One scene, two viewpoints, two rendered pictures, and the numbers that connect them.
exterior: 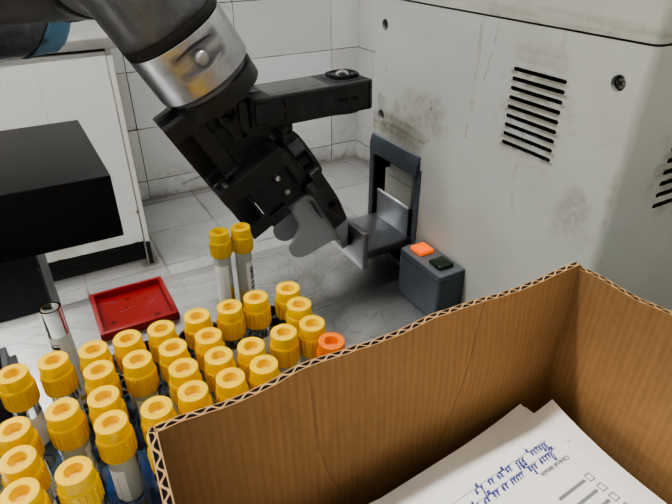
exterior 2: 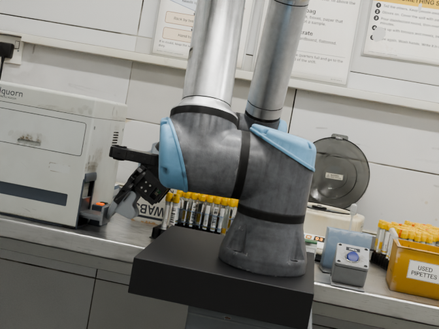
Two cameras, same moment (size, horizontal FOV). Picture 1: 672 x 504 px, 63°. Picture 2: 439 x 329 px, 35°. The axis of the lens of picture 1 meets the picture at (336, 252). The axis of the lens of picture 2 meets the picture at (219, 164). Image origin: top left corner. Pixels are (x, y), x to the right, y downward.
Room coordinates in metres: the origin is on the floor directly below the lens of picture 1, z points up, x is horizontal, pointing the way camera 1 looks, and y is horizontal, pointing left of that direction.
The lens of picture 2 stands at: (1.61, 1.11, 1.16)
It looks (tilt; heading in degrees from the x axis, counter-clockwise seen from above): 3 degrees down; 216
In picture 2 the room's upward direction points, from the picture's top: 10 degrees clockwise
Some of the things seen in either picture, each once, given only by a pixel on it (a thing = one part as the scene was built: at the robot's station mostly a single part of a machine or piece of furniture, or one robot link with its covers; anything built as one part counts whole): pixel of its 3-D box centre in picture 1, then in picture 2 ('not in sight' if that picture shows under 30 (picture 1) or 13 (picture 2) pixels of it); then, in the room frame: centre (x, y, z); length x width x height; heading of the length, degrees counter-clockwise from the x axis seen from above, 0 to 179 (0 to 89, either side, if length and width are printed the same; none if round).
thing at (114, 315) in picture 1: (133, 306); not in sight; (0.41, 0.19, 0.88); 0.07 x 0.07 x 0.01; 29
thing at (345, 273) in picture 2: not in sight; (349, 264); (0.22, 0.48, 0.92); 0.13 x 0.07 x 0.08; 29
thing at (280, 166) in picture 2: not in sight; (274, 168); (0.61, 0.50, 1.11); 0.13 x 0.12 x 0.14; 131
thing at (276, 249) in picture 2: not in sight; (266, 235); (0.60, 0.50, 0.99); 0.15 x 0.15 x 0.10
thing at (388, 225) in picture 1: (427, 209); (65, 203); (0.52, -0.10, 0.92); 0.21 x 0.07 x 0.05; 119
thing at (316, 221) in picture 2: not in sight; (314, 228); (-0.05, 0.25, 0.94); 0.30 x 0.24 x 0.12; 20
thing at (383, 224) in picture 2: not in sight; (380, 241); (-0.15, 0.39, 0.94); 0.02 x 0.02 x 0.11
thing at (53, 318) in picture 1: (71, 367); (224, 226); (0.27, 0.18, 0.93); 0.01 x 0.01 x 0.10
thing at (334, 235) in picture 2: not in sight; (345, 252); (0.13, 0.43, 0.92); 0.10 x 0.07 x 0.10; 126
